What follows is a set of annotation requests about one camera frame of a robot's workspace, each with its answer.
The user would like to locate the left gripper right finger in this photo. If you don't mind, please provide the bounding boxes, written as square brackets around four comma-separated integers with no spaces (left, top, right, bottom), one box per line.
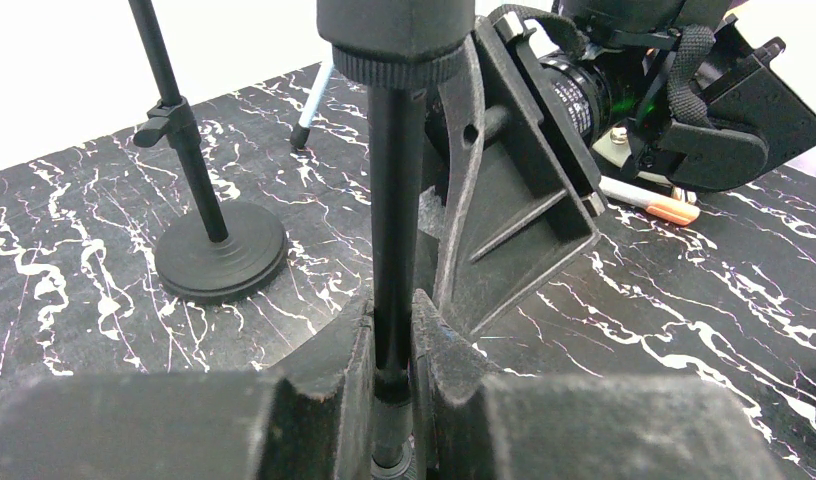
[411,290,782,479]

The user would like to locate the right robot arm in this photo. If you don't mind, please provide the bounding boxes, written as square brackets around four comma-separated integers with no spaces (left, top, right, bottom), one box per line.
[426,1,816,335]

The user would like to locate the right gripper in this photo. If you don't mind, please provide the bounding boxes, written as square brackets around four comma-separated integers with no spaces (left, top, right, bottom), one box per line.
[433,3,647,337]

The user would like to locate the grey tripod music stand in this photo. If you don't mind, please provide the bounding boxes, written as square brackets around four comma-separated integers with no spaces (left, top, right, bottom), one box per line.
[289,57,334,150]

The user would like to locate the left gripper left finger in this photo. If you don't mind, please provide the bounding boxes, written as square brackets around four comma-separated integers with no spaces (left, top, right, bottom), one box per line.
[0,294,374,479]

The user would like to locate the white marker orange cap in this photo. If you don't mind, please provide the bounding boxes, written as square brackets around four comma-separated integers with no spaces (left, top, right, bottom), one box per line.
[599,176,701,226]

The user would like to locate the black round-base mic stand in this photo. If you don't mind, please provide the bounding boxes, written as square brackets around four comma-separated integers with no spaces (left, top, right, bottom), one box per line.
[129,1,288,305]

